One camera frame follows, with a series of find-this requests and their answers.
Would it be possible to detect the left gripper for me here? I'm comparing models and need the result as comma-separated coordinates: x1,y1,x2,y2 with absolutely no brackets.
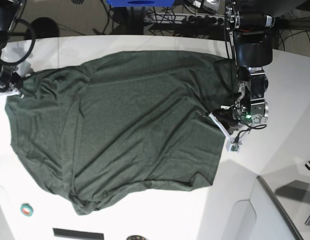
213,106,252,133

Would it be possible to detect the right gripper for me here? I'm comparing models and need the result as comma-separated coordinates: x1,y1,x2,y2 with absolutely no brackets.
0,71,23,93

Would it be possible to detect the dark green t-shirt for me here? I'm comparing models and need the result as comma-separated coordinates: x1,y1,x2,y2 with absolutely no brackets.
5,50,231,215

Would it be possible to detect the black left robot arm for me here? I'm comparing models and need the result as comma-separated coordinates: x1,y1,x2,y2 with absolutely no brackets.
212,0,310,134

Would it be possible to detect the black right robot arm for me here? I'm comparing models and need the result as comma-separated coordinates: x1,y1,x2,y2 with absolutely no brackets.
0,0,36,96

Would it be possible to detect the grey power strip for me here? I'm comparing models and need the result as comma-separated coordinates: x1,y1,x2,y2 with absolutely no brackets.
145,12,225,25

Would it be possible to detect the green red round button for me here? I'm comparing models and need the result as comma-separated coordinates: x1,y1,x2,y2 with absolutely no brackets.
20,203,34,217

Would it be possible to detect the blue plastic bin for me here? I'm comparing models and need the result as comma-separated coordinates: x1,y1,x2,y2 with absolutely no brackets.
106,0,175,8

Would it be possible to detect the black round knob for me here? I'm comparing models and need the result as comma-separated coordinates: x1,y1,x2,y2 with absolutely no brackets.
126,235,147,240

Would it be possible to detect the black white label plate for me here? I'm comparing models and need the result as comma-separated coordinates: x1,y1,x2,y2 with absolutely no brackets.
53,228,105,240

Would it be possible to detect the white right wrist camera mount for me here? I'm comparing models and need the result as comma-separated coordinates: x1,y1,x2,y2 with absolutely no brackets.
0,88,25,99

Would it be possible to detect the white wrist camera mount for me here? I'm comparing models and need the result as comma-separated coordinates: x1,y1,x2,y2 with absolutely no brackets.
0,88,25,99
208,111,242,153

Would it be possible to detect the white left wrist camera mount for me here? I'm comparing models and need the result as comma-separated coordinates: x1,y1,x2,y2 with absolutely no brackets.
208,111,242,153

